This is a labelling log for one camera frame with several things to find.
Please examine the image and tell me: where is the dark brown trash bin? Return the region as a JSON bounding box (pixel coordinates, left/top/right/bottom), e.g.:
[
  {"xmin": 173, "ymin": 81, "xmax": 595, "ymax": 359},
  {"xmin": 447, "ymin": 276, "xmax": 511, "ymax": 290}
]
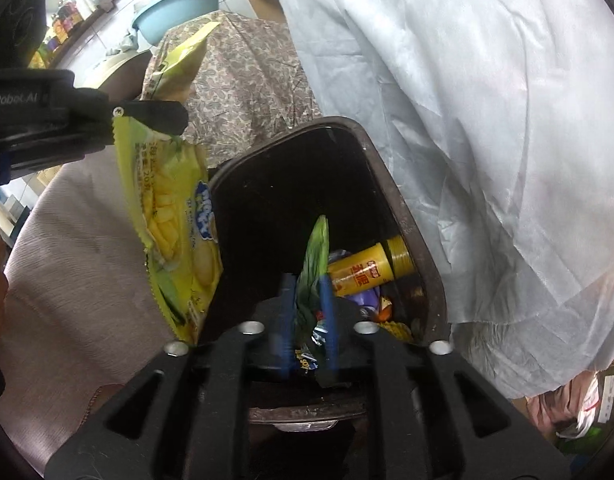
[{"xmin": 194, "ymin": 116, "xmax": 448, "ymax": 432}]

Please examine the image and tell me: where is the wooden wall shelf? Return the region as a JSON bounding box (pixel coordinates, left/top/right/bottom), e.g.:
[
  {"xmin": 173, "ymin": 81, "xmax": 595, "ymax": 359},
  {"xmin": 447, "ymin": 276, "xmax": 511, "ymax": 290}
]
[{"xmin": 27, "ymin": 0, "xmax": 120, "ymax": 69}]

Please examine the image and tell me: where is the light blue plastic basin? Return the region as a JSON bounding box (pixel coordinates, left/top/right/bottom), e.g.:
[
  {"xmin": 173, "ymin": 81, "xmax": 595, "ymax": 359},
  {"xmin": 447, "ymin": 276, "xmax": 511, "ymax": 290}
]
[{"xmin": 132, "ymin": 0, "xmax": 223, "ymax": 44}]

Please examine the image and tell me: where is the blue snack wrapper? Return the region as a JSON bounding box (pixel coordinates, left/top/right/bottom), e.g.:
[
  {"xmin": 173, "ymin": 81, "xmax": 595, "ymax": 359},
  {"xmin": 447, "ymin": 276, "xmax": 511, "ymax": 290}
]
[{"xmin": 344, "ymin": 287, "xmax": 382, "ymax": 319}]

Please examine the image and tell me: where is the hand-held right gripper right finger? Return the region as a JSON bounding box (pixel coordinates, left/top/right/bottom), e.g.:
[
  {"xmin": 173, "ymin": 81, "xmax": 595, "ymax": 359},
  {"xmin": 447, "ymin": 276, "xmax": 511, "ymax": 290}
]
[{"xmin": 319, "ymin": 275, "xmax": 572, "ymax": 480}]

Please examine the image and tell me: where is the yellow snack packet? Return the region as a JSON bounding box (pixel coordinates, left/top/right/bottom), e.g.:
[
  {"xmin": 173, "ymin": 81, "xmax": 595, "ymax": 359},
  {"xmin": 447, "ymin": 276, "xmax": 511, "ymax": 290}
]
[{"xmin": 112, "ymin": 22, "xmax": 224, "ymax": 347}]

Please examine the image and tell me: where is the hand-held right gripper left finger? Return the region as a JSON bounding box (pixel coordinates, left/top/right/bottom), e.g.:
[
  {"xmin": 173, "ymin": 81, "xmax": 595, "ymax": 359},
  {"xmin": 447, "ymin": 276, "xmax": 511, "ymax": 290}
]
[{"xmin": 44, "ymin": 272, "xmax": 298, "ymax": 480}]

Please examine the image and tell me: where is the purple tablecloth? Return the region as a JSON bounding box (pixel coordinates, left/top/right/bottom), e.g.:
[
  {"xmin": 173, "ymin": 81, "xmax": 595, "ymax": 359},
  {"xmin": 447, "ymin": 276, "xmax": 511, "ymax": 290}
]
[{"xmin": 4, "ymin": 152, "xmax": 214, "ymax": 476}]

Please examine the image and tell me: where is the light blue cloth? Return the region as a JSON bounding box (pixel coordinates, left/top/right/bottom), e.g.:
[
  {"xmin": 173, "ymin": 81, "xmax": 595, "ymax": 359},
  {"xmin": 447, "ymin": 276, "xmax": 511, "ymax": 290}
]
[{"xmin": 104, "ymin": 30, "xmax": 140, "ymax": 57}]

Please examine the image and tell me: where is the floral cloth cover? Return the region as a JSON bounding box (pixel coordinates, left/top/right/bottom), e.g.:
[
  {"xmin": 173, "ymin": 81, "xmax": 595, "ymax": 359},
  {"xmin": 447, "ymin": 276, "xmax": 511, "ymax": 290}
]
[{"xmin": 142, "ymin": 10, "xmax": 324, "ymax": 172}]

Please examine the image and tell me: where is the green snack wrapper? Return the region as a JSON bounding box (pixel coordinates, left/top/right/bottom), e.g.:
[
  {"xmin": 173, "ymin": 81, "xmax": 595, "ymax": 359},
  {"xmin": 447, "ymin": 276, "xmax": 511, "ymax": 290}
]
[{"xmin": 293, "ymin": 215, "xmax": 348, "ymax": 377}]

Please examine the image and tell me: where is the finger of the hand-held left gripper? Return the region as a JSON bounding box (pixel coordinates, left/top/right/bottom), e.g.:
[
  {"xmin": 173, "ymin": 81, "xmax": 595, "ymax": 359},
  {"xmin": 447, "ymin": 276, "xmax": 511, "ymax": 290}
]
[{"xmin": 109, "ymin": 100, "xmax": 190, "ymax": 137}]

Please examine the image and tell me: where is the yellow potato chip can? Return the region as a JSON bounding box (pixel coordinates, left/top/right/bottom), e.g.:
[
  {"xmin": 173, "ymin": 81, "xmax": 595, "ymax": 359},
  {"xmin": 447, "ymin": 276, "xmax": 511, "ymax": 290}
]
[{"xmin": 328, "ymin": 235, "xmax": 416, "ymax": 299}]

